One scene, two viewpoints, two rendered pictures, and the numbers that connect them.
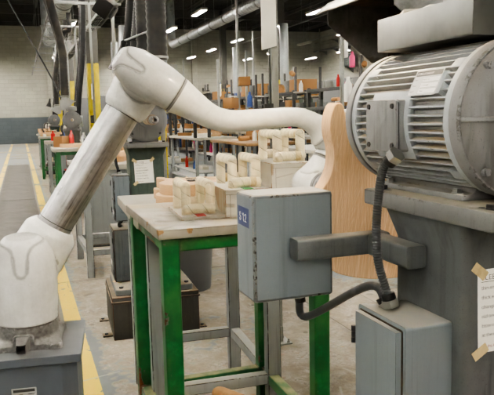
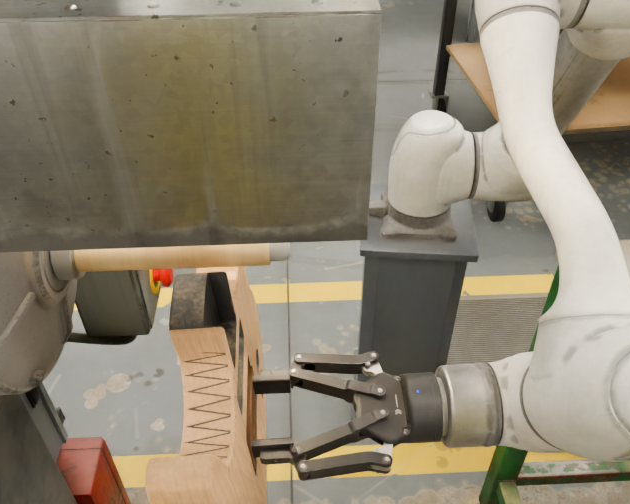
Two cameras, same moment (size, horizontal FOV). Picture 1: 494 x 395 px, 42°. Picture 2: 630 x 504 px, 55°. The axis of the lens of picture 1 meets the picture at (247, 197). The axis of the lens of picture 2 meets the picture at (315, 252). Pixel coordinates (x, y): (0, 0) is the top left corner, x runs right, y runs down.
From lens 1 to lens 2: 1.88 m
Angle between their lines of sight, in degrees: 98
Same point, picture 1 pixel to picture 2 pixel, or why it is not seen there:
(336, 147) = not seen: hidden behind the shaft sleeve
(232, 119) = (508, 135)
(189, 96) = (487, 46)
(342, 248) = not seen: hidden behind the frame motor
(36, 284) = (394, 168)
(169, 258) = (554, 290)
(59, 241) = (493, 158)
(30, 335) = (385, 207)
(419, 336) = not seen: outside the picture
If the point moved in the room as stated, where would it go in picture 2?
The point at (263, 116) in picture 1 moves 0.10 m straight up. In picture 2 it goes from (529, 171) to (552, 86)
